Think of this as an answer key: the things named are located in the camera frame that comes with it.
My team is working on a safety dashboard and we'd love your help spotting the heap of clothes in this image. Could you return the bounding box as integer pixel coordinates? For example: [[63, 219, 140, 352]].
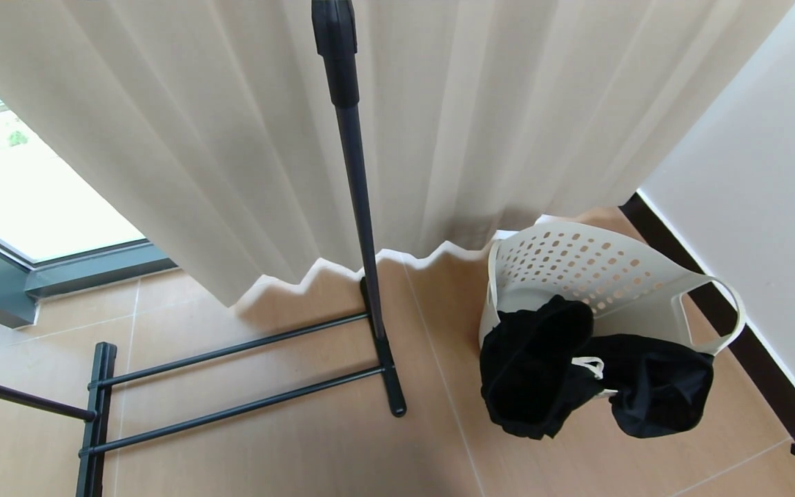
[[479, 295, 716, 440]]

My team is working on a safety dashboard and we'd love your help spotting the black clothes rack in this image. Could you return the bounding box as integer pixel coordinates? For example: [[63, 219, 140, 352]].
[[0, 0, 409, 497]]

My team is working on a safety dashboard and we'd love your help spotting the white laundry basket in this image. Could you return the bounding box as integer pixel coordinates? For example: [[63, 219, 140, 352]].
[[478, 221, 747, 360]]

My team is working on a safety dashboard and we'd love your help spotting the beige curtain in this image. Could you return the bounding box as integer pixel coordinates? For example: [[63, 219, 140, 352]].
[[0, 0, 795, 308]]

